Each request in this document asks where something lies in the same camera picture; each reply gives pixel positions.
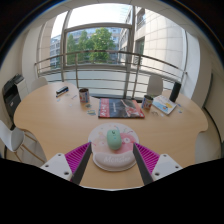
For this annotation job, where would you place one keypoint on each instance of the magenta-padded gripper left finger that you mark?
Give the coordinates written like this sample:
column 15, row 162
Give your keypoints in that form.
column 56, row 165

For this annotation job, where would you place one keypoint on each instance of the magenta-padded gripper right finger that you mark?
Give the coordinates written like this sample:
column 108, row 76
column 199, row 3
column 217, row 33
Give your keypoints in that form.
column 166, row 165

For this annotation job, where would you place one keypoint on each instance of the mint green computer mouse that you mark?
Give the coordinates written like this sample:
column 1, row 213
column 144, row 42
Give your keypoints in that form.
column 114, row 140

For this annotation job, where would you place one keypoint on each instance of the pink cartoon mouse pad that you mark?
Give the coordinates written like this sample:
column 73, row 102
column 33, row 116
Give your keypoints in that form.
column 113, row 160

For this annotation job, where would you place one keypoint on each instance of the white chair with wooden legs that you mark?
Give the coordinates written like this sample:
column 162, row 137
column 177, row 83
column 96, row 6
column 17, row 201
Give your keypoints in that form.
column 10, row 137

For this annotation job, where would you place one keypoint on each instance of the light illustrated booklet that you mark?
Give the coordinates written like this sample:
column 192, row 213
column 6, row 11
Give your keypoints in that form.
column 164, row 104

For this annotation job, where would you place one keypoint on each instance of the white mug with red print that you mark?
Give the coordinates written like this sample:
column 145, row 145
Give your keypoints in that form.
column 147, row 102

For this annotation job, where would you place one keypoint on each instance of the red magazine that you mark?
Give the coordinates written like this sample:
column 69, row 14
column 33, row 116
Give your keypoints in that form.
column 120, row 108

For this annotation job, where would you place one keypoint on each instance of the black stapler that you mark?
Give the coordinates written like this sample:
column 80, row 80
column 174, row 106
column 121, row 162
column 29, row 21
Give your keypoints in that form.
column 62, row 91

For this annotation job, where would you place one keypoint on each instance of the black cylindrical bottle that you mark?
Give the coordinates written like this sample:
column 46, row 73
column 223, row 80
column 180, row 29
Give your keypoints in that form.
column 175, row 91

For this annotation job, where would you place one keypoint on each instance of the colourful printed mug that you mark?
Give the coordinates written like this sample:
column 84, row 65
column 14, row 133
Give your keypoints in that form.
column 84, row 95

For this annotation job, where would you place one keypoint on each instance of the black and white printer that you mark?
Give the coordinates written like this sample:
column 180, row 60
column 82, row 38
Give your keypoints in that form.
column 12, row 95

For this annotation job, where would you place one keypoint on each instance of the metal balcony railing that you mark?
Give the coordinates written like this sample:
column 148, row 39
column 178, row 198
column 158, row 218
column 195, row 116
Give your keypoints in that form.
column 110, row 52

